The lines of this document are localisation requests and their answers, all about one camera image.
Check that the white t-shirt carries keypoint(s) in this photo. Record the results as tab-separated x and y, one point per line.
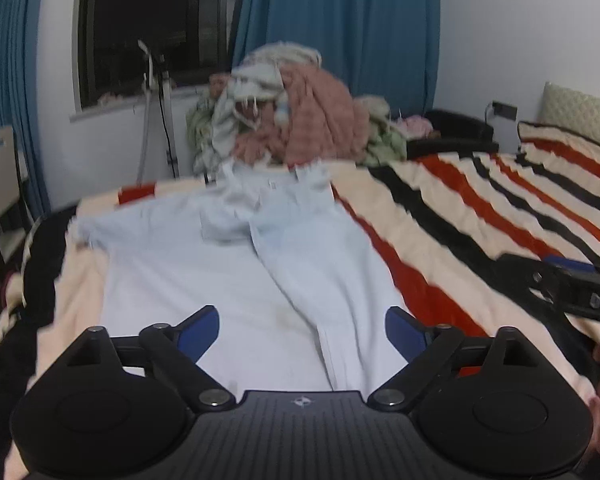
205	280

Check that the black armchair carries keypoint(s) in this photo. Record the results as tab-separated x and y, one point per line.
455	132

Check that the black wall charger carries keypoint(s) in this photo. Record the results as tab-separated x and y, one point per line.
504	109

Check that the beige quilted headboard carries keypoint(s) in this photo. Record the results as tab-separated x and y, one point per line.
575	110

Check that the blue curtain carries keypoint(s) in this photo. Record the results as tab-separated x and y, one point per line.
340	25
10	60

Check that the black and white chair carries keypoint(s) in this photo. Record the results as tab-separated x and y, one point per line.
0	180

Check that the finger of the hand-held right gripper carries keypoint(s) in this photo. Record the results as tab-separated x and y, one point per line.
535	275

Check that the pink cloth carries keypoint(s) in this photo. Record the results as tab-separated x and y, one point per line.
415	126

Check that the striped fleece blanket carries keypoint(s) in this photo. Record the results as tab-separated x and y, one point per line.
480	240

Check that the silver tripod stand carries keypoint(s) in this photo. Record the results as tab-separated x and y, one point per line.
157	110

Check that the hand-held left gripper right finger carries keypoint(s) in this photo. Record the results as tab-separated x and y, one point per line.
405	332

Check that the pink fleece blanket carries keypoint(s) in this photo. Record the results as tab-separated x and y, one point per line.
320	115

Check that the dark window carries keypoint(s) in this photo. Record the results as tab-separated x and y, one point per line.
145	25

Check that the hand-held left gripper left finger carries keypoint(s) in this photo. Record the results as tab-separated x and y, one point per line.
200	332

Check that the pile of clothes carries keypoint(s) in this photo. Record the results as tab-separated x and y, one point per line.
260	80

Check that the green fleece garment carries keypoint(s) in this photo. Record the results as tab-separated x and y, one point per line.
382	135

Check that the green printed cloth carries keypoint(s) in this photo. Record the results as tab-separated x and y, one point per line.
200	130

